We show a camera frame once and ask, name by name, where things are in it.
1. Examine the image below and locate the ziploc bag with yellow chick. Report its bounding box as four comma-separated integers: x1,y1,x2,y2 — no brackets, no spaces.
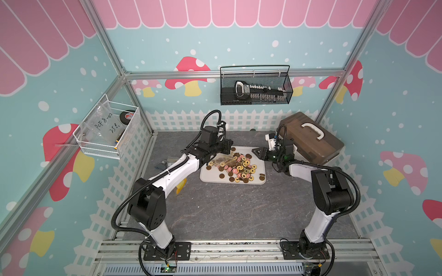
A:
176,178,187,195

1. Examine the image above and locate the clear ziploc bag of cookies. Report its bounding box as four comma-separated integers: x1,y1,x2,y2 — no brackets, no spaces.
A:
212,155,242,168

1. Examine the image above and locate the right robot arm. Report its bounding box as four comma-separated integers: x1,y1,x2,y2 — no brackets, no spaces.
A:
252,124,361,259

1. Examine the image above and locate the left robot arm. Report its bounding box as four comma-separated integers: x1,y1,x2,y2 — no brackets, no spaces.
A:
110,110,233,254

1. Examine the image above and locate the pile of round cookies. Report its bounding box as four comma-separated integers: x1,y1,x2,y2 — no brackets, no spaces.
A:
206,147,258,184

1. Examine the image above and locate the white plastic tray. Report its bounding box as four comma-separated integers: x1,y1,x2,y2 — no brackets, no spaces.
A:
199,145,267,185

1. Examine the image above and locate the white box with brown lid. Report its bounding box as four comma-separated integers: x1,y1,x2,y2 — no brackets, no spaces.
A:
280,112,344,165

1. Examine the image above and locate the socket wrench set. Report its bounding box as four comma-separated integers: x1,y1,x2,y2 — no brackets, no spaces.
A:
234,81,287,103

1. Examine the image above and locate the black tape roll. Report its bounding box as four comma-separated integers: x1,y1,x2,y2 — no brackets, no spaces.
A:
119,110,135,125

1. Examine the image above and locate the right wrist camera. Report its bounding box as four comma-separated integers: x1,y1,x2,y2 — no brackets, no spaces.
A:
265,133,279,151

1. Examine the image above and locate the black wire mesh basket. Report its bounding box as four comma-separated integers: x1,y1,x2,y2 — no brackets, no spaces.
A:
219,65,293,105

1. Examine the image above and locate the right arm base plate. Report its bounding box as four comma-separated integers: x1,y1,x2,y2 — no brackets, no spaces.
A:
279,239,330,261

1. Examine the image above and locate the clear wall bin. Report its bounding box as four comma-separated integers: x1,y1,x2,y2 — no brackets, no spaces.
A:
73,94,140,160

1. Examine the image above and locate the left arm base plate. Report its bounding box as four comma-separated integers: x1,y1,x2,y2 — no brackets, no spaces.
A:
142,242,192,262

